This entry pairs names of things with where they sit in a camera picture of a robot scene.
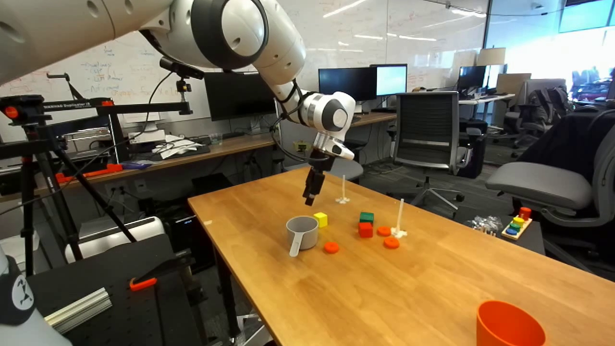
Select black cart platform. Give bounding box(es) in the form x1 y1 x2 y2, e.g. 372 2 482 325
26 232 209 346

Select orange plastic cup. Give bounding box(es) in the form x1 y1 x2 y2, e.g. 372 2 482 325
474 300 547 346

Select lit computer monitor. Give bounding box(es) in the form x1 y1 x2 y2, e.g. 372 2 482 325
372 61 408 100

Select aluminium bar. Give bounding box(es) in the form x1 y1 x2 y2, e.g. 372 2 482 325
41 286 114 336

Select colourful stacking toy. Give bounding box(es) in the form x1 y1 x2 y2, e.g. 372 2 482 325
499 205 533 242

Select white lamp shade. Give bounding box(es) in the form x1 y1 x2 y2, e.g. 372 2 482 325
476 46 506 67

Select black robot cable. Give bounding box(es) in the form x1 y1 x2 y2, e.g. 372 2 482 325
270 79 305 131

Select black camera on stand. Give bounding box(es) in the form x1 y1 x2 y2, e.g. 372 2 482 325
157 56 207 82

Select clear plastic item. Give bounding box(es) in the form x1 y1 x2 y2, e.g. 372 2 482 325
468 215 505 236

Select black clamp orange handle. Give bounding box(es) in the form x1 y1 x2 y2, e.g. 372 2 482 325
126 248 193 294

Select white papers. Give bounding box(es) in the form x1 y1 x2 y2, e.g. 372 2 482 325
149 132 207 161

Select grey measuring cup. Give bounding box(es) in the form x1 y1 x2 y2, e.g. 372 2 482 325
284 213 320 259

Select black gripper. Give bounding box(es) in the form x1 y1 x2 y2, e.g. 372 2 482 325
301 148 335 207

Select grey office chair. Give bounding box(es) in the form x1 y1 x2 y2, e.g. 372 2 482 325
483 121 615 271
272 94 364 182

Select black computer monitor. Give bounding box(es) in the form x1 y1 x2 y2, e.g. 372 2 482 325
316 65 376 109

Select white peg stand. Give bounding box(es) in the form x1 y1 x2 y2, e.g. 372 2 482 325
389 196 408 242
334 173 353 207

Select orange flat tool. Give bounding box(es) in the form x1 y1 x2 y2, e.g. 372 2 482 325
53 161 124 188

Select black white rounded object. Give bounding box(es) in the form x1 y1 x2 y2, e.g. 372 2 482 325
0 252 72 346

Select black background office chair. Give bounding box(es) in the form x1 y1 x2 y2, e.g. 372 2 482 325
506 84 572 150

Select black tripod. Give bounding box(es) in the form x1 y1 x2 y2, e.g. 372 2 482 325
0 94 193 279

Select white box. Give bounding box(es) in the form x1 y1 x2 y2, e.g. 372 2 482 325
63 125 114 156

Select wide black monitor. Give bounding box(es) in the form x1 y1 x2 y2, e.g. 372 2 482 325
203 71 278 123

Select black mesh office chair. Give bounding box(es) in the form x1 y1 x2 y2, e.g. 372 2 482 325
385 90 480 213

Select dark distant monitor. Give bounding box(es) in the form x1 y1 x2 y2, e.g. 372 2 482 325
455 63 487 96

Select long wooden desk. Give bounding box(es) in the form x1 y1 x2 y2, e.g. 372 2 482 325
30 111 399 194

